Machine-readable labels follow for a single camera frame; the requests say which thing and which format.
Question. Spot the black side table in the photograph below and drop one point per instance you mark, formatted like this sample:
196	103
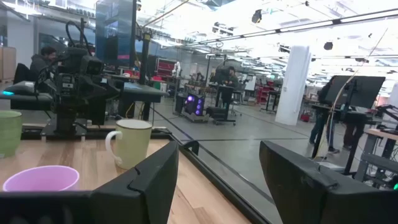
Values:
143	91

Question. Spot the black corner bracket loop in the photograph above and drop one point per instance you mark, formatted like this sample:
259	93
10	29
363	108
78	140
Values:
190	146

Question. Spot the computer tower purple lights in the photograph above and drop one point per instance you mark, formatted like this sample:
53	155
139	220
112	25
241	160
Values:
194	105

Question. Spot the green ribbed mug brown rim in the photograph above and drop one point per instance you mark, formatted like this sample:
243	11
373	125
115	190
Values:
9	133

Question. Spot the wooden desk grey legs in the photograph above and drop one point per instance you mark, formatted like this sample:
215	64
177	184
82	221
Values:
381	133

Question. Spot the black bench teal light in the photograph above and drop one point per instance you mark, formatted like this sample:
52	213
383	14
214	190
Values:
25	98

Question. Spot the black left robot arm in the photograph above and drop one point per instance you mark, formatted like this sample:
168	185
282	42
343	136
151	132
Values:
93	90

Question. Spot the black upright pole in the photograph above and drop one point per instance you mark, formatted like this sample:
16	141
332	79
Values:
144	59

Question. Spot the black stand desk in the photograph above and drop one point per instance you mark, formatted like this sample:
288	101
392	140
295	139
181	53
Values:
354	118

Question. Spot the black tilted panel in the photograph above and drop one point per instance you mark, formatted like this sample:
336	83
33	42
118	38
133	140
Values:
357	91

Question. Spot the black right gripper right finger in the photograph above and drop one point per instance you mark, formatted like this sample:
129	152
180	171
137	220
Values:
311	202

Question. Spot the person at black cart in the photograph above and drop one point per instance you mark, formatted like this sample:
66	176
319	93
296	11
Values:
230	84

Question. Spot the red tool cart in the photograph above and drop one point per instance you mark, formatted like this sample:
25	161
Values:
264	93

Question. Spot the red shelf unit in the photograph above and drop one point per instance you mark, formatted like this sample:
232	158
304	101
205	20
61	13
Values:
165	68

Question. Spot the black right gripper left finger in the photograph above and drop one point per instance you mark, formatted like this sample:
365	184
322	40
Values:
140	199

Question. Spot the black ceiling spotlight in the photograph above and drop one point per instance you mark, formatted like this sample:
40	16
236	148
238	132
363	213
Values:
257	16
328	46

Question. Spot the black rolling cart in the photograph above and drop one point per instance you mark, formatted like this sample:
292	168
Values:
221	113

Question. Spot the black table edge rail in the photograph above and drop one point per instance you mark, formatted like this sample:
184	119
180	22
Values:
224	183

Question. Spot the person behind black panel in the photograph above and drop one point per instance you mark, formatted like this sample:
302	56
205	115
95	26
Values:
323	127

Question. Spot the seated person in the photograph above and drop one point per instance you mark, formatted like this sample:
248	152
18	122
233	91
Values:
40	63

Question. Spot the large dark blue display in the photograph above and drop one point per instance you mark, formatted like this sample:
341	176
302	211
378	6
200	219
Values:
113	31

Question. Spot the white square pillar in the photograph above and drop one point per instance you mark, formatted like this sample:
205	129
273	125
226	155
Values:
292	87

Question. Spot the pink plastic cup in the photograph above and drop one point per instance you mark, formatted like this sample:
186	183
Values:
40	179

